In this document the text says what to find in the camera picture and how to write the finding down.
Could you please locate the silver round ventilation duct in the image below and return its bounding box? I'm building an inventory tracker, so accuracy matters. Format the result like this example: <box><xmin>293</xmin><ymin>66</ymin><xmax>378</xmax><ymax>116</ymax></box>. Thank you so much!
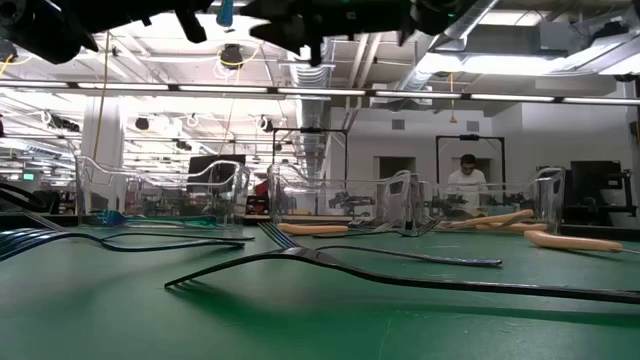
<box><xmin>287</xmin><ymin>49</ymin><xmax>335</xmax><ymax>176</ymax></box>
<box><xmin>397</xmin><ymin>29</ymin><xmax>501</xmax><ymax>109</ymax></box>

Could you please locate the clear plastic bin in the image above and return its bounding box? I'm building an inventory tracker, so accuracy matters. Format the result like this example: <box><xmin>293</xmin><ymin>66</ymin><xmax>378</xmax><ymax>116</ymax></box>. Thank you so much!
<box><xmin>410</xmin><ymin>166</ymin><xmax>566</xmax><ymax>236</ymax></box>
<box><xmin>267</xmin><ymin>162</ymin><xmax>413</xmax><ymax>227</ymax></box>
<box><xmin>74</xmin><ymin>154</ymin><xmax>252</xmax><ymax>230</ymax></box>

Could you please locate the cream handled fork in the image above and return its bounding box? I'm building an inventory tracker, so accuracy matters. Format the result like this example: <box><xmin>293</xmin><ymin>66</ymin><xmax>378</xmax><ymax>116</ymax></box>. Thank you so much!
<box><xmin>276</xmin><ymin>222</ymin><xmax>401</xmax><ymax>237</ymax></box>
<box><xmin>474</xmin><ymin>222</ymin><xmax>550</xmax><ymax>233</ymax></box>
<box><xmin>522</xmin><ymin>229</ymin><xmax>640</xmax><ymax>257</ymax></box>
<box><xmin>439</xmin><ymin>208</ymin><xmax>535</xmax><ymax>231</ymax></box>

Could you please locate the black ceiling device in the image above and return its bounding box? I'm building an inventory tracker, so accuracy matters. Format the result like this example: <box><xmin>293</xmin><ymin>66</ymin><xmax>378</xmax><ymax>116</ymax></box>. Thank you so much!
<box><xmin>218</xmin><ymin>43</ymin><xmax>245</xmax><ymax>71</ymax></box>

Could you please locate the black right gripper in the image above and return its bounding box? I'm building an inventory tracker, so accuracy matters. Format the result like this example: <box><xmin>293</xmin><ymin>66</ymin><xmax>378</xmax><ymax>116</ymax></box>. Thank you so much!
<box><xmin>240</xmin><ymin>0</ymin><xmax>416</xmax><ymax>67</ymax></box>

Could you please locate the dark steel fork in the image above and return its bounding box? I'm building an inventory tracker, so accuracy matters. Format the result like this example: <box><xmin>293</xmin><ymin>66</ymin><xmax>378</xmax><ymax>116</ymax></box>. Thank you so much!
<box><xmin>163</xmin><ymin>248</ymin><xmax>640</xmax><ymax>306</ymax></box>
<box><xmin>314</xmin><ymin>217</ymin><xmax>442</xmax><ymax>239</ymax></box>
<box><xmin>22</xmin><ymin>211</ymin><xmax>256</xmax><ymax>242</ymax></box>

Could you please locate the white pillar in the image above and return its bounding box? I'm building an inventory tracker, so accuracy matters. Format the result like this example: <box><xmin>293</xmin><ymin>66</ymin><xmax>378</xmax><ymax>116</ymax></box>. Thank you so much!
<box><xmin>74</xmin><ymin>97</ymin><xmax>125</xmax><ymax>216</ymax></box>

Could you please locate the long ceiling light bar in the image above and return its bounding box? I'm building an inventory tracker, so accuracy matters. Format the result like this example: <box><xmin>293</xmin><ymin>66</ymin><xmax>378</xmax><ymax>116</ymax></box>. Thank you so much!
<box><xmin>0</xmin><ymin>81</ymin><xmax>640</xmax><ymax>107</ymax></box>

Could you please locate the person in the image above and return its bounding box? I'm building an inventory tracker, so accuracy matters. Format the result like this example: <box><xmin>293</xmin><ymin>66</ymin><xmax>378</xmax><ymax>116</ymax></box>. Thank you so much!
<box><xmin>446</xmin><ymin>153</ymin><xmax>489</xmax><ymax>211</ymax></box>

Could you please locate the black metal stand frame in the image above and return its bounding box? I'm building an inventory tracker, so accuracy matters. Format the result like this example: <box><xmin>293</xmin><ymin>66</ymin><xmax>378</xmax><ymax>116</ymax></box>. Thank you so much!
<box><xmin>435</xmin><ymin>133</ymin><xmax>506</xmax><ymax>191</ymax></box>

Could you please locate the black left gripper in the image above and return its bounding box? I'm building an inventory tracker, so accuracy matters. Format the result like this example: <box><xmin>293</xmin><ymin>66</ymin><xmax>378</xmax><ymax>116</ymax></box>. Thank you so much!
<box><xmin>97</xmin><ymin>0</ymin><xmax>214</xmax><ymax>45</ymax></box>

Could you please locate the green table mat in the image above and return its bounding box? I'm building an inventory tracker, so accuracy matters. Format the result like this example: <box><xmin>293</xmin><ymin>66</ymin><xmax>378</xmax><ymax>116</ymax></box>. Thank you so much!
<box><xmin>0</xmin><ymin>219</ymin><xmax>640</xmax><ymax>360</ymax></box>

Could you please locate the iridescent blue fork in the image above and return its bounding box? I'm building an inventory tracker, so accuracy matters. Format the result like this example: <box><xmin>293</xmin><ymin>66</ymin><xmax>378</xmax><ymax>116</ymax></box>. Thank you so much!
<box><xmin>0</xmin><ymin>227</ymin><xmax>246</xmax><ymax>262</ymax></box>
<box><xmin>257</xmin><ymin>219</ymin><xmax>504</xmax><ymax>268</ymax></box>
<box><xmin>215</xmin><ymin>0</ymin><xmax>235</xmax><ymax>28</ymax></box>

